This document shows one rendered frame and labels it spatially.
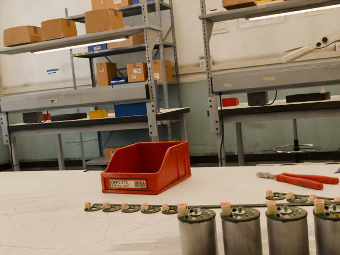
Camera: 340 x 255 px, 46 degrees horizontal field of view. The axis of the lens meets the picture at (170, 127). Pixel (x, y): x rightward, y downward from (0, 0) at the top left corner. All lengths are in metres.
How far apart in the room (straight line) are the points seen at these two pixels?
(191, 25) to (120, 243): 4.58
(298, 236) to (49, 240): 0.28
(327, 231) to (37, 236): 0.32
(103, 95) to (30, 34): 0.83
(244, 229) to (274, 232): 0.02
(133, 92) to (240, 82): 0.74
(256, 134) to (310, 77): 2.31
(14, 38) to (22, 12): 2.75
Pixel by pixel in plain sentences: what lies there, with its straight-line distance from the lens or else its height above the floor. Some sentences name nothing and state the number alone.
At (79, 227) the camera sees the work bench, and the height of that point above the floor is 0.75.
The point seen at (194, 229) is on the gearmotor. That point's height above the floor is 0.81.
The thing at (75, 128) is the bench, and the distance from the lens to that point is 3.15.
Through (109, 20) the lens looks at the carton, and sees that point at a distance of 2.97.
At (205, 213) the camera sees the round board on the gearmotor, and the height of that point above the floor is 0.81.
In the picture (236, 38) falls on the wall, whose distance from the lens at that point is 4.77.
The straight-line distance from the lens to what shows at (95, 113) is 3.08.
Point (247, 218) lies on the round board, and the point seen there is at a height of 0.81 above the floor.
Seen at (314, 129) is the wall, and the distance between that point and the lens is 4.67.
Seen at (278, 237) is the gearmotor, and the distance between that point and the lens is 0.26.
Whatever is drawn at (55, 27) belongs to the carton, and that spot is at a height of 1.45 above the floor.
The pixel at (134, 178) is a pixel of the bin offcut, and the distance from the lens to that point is 0.59.
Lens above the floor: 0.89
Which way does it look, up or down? 5 degrees down
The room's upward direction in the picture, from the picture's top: 6 degrees counter-clockwise
